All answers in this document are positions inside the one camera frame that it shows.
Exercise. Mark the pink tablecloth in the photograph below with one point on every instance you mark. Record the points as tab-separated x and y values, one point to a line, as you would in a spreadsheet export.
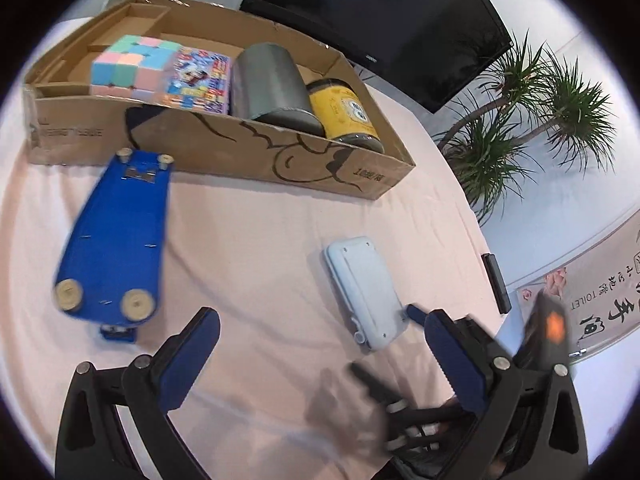
275	400

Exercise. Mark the small blue toy piece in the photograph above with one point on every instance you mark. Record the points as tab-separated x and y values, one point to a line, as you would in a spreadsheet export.
118	333

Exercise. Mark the pastel rubik's cube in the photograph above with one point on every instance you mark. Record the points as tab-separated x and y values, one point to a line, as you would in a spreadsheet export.
134	67

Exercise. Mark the green potted palm plant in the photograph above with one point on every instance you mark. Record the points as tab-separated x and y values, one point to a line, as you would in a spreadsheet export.
529	94

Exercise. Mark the yellow labelled jar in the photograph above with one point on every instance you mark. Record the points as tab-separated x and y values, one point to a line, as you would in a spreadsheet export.
342	114

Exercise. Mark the black remote control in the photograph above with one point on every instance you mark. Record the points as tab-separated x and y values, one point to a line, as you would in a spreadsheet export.
496	283

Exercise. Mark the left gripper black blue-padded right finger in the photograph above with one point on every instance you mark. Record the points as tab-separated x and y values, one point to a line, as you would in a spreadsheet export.
527	419

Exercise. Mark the brown cardboard box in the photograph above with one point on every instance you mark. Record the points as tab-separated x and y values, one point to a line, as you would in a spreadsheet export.
67	125

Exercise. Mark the grey cylindrical can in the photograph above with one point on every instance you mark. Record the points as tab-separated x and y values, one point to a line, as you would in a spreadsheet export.
266	87

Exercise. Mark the black flat screen television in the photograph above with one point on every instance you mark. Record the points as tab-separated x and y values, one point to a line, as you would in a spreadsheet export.
428	49

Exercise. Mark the calligraphy scroll sign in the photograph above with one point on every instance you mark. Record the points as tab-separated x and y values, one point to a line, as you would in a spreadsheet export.
599	290

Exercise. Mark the blue toy skateboard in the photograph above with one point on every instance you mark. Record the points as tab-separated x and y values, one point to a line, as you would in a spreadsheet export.
110	270

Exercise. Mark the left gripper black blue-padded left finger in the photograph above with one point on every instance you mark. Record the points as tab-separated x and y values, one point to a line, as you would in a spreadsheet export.
92	443

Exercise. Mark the colourful cartoon card box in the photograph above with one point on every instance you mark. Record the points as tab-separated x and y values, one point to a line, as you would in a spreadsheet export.
198	80

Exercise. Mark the white rectangular plastic case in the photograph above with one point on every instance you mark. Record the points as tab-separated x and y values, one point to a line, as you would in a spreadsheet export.
361	276

